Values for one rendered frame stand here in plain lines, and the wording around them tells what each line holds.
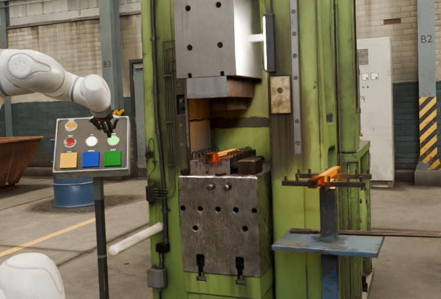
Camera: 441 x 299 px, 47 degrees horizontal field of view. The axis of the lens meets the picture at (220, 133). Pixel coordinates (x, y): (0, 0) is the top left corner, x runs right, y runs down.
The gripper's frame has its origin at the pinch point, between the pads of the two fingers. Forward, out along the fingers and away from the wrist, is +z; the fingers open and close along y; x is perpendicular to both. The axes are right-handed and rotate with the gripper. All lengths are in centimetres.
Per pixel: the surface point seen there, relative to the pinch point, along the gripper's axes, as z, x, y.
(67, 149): 13.9, -1.1, -21.0
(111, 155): 13.1, -5.9, -0.6
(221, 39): -18, 35, 52
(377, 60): 374, 283, 307
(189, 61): -7.4, 30.6, 37.2
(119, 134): 14.0, 5.2, 3.0
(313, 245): -11, -59, 81
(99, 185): 29.6, -13.7, -8.4
